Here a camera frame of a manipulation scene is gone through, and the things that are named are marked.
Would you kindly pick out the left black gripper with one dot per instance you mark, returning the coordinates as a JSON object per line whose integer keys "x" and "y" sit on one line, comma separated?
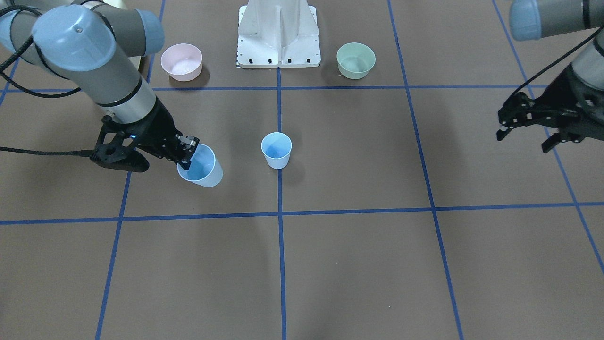
{"x": 586, "y": 100}

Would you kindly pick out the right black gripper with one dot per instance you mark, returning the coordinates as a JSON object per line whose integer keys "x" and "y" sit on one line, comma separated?
{"x": 159, "y": 128}

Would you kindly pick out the light blue cup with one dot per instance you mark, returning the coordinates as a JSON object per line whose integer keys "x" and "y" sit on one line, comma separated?
{"x": 205, "y": 170}
{"x": 276, "y": 148}

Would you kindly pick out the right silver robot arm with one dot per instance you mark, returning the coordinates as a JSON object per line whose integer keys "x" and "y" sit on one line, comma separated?
{"x": 90, "y": 42}

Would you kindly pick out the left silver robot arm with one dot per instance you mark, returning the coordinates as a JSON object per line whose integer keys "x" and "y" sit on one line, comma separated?
{"x": 538, "y": 19}

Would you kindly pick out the pink bowl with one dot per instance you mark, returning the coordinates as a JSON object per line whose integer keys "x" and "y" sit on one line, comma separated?
{"x": 183, "y": 62}

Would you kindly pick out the green bowl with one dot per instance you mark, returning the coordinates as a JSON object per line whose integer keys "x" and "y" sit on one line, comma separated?
{"x": 355, "y": 60}

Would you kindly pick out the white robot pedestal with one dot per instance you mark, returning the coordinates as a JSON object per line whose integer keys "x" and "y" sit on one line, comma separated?
{"x": 278, "y": 34}

